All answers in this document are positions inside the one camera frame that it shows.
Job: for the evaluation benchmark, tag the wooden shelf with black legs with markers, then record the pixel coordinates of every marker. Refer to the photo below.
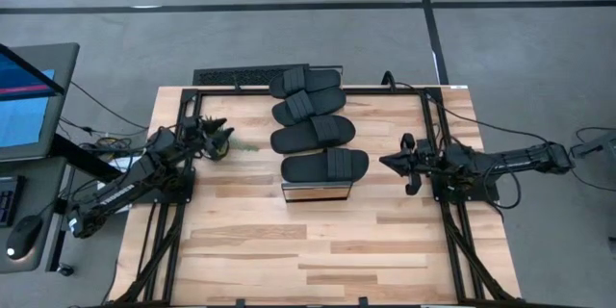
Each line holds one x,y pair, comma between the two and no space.
315,192

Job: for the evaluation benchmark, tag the black slide sandal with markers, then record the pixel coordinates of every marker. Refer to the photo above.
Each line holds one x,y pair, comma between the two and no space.
303,168
327,101
293,139
322,79

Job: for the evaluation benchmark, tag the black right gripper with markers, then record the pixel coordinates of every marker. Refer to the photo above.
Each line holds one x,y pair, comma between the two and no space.
430,163

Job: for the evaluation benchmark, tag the computer monitor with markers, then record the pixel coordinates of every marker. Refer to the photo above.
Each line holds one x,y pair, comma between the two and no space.
29,125

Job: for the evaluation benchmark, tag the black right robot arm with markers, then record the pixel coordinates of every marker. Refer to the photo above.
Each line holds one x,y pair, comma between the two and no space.
520,160

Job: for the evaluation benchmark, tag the thin black bar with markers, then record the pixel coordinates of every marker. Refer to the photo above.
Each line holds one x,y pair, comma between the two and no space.
33,68

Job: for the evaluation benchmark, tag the black computer mouse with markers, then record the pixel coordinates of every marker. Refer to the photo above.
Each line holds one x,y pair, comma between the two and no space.
23,238

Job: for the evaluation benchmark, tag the gray desk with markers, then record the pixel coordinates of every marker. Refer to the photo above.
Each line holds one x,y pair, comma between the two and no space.
45,192

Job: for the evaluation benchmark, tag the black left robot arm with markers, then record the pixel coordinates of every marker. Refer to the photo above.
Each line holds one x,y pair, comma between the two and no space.
118,195

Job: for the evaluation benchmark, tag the black keyboard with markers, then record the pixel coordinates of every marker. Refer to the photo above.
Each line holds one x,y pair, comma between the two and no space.
7,202

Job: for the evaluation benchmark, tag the thick black frame post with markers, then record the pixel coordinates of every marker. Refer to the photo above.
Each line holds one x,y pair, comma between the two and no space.
82,161

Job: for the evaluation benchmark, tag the gray metal bracket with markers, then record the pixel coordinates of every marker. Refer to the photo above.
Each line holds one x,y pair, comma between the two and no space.
599,146

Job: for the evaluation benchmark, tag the black aluminium rig frame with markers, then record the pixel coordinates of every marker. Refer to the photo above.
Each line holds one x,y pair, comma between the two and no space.
221,92

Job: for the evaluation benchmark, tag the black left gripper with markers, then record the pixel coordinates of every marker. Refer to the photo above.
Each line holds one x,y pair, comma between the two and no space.
195,135

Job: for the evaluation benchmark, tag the small potted succulent plant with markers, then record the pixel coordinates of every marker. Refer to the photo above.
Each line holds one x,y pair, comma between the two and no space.
243,145

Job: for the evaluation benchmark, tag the black caster wheel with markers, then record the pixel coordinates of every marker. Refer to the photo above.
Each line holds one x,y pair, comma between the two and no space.
65,269

